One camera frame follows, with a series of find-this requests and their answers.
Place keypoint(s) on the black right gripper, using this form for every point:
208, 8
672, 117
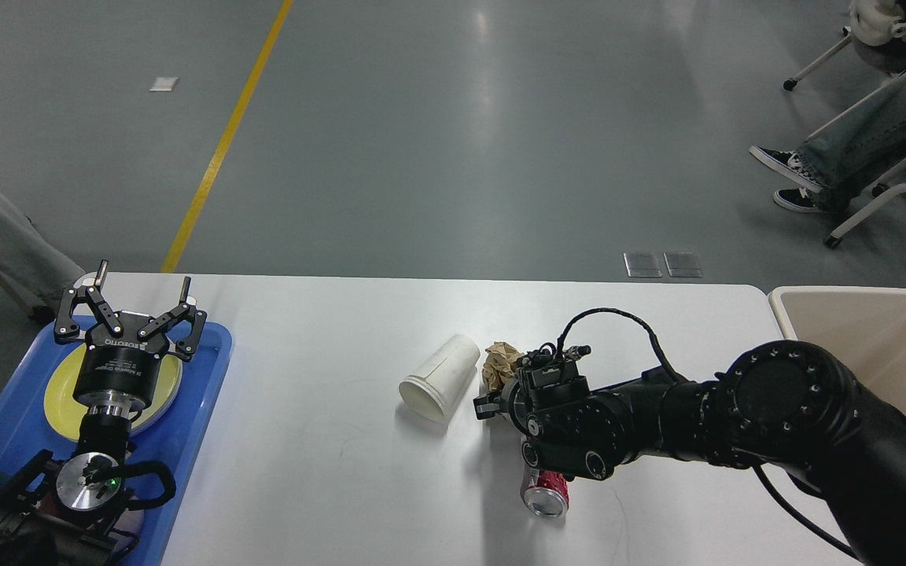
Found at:
509, 402

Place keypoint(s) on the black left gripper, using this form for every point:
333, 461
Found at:
123, 362

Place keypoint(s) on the brown paper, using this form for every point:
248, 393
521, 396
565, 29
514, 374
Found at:
499, 366

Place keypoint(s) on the white paper cup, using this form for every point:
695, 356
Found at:
434, 389

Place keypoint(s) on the crushed red soda can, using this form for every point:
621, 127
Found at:
544, 493

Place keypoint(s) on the yellow plastic plate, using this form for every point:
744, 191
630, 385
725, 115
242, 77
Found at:
62, 412

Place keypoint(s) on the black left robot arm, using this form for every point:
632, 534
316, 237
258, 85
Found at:
98, 477

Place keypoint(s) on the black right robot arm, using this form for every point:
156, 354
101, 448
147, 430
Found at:
826, 448

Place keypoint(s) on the pale green plate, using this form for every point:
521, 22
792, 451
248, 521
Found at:
164, 395

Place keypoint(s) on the standing person grey trousers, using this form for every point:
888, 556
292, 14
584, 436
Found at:
5, 236

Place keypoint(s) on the blue plastic tray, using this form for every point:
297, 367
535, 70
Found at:
174, 438

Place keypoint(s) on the floor socket plate left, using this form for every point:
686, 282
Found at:
642, 265

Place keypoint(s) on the floor socket plate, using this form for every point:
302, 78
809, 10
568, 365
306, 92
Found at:
683, 265
642, 265

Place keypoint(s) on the floor socket plate right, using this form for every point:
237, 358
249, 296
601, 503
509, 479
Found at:
683, 265

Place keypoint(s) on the beige plastic bin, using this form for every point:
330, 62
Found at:
864, 327

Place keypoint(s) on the seated person in jeans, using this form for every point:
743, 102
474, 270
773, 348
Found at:
834, 164

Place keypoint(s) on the white office chair with jacket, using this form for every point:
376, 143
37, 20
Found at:
872, 26

